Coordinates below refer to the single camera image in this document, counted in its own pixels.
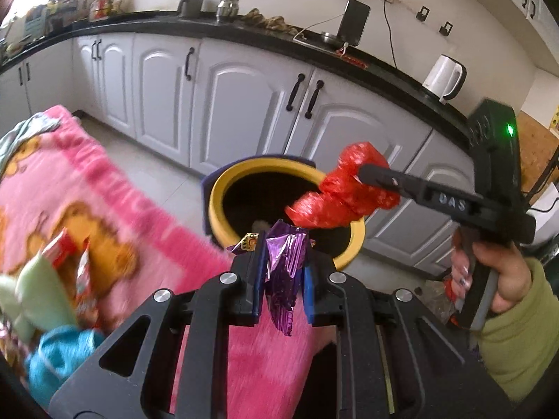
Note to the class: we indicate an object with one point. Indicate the light blue cloth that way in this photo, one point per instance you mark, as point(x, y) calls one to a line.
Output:
point(26, 133)

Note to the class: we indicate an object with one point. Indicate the red strip on counter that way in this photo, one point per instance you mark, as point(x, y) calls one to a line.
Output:
point(351, 57)

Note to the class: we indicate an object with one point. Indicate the black wall hook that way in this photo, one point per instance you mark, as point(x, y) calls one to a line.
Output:
point(445, 28)
point(422, 14)

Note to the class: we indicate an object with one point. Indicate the person's right forearm green sleeve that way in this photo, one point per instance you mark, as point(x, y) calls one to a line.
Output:
point(524, 340)

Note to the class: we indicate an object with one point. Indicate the white kitchen cabinets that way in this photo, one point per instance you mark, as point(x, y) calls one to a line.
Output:
point(244, 109)

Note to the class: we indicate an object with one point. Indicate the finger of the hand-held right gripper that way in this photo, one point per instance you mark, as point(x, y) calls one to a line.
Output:
point(410, 187)

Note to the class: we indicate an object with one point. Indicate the red snack packet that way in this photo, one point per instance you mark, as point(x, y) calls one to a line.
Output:
point(63, 248)

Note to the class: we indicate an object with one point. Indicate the person's right hand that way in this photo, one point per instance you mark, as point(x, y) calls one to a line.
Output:
point(509, 273)

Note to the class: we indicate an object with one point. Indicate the red plastic bag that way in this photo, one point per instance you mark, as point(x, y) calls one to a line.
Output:
point(336, 200)

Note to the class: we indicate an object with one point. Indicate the wooden board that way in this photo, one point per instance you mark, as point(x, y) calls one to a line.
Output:
point(535, 148)

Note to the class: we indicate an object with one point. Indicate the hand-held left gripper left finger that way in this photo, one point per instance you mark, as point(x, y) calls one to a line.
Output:
point(259, 273)

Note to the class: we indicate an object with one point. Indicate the orange snack packet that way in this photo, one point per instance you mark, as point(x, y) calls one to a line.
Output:
point(87, 288)

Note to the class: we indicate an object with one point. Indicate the pink printed blanket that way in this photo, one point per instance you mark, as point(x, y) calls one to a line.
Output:
point(144, 244)

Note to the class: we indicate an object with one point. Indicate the black phone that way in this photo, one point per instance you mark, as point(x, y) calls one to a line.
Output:
point(353, 22)

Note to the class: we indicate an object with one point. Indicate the yellow trash bin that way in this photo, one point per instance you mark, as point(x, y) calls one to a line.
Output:
point(216, 200)

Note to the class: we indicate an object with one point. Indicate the steel pot with lid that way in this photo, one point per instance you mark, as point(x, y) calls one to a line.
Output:
point(228, 8)

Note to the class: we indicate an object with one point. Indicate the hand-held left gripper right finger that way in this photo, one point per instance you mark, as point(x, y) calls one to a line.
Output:
point(309, 290)

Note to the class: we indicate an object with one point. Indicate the teal plastic bag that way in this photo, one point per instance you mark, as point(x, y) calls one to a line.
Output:
point(61, 358)

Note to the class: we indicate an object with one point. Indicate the small steel bowl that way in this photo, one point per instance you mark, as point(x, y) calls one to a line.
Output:
point(332, 38)

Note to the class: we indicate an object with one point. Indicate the pile of ginger roots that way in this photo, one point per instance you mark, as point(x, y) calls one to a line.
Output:
point(268, 22)

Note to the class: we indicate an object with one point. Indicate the purple foil wrapper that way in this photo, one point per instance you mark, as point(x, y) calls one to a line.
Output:
point(284, 266)

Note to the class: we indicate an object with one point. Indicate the black kitchen countertop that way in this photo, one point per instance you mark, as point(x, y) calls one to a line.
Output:
point(244, 35)

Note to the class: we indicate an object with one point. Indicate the white electric kettle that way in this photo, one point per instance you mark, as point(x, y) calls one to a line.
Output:
point(443, 76)

